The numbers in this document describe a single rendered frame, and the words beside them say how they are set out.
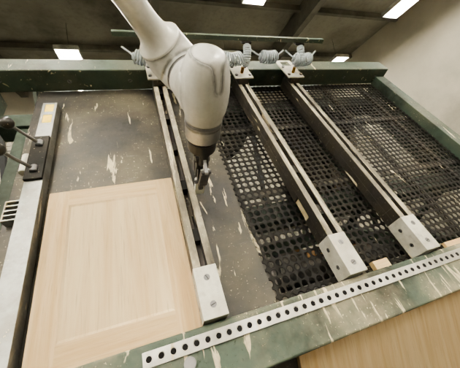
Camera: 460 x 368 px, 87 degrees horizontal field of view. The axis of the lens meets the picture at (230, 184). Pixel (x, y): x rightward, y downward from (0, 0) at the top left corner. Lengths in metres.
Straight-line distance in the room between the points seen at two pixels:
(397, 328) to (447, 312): 0.28
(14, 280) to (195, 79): 0.63
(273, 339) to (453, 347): 0.97
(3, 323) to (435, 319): 1.43
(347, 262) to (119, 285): 0.63
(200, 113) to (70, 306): 0.55
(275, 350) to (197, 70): 0.62
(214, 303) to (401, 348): 0.85
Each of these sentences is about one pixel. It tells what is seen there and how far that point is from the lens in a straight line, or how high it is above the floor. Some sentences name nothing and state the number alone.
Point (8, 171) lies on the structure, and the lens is 1.17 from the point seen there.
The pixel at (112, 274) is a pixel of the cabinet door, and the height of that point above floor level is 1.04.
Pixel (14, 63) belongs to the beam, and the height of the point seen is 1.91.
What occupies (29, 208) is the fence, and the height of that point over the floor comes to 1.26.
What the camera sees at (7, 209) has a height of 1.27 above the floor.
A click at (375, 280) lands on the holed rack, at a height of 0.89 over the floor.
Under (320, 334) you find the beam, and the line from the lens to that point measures 0.73.
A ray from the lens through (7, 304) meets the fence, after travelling 0.79.
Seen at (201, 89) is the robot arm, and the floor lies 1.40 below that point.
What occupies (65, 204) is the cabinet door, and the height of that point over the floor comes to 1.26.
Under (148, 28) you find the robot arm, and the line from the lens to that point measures 0.60.
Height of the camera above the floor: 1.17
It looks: 5 degrees up
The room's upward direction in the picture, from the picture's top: 10 degrees counter-clockwise
